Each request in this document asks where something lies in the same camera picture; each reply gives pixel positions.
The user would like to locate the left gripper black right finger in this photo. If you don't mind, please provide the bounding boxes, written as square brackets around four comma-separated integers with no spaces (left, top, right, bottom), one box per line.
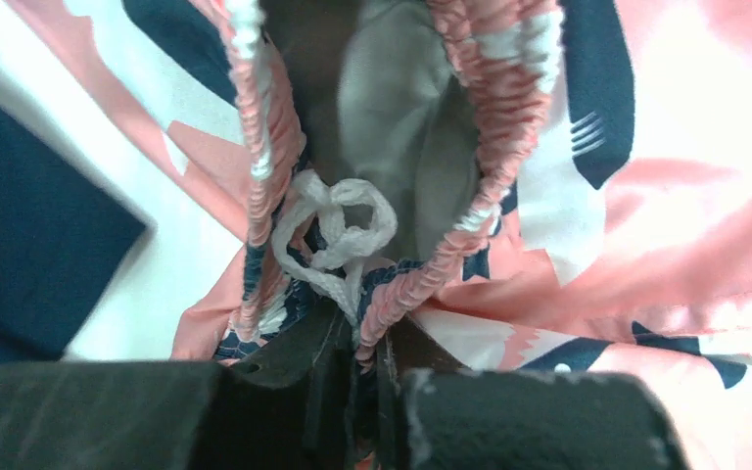
[375,319,687,469]

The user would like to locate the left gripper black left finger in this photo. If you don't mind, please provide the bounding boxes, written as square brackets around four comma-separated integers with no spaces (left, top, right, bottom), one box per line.
[0,306,351,469]

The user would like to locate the pink navy floral shorts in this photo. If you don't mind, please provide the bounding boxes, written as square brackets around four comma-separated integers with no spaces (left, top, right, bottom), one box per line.
[0,0,752,470]

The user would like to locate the navy blue shorts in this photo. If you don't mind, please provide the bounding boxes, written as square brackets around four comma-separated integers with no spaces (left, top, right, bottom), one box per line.
[0,109,145,363]

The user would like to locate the white drawstring shorts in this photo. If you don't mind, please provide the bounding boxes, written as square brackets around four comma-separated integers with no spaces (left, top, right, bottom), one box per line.
[0,2,240,360]

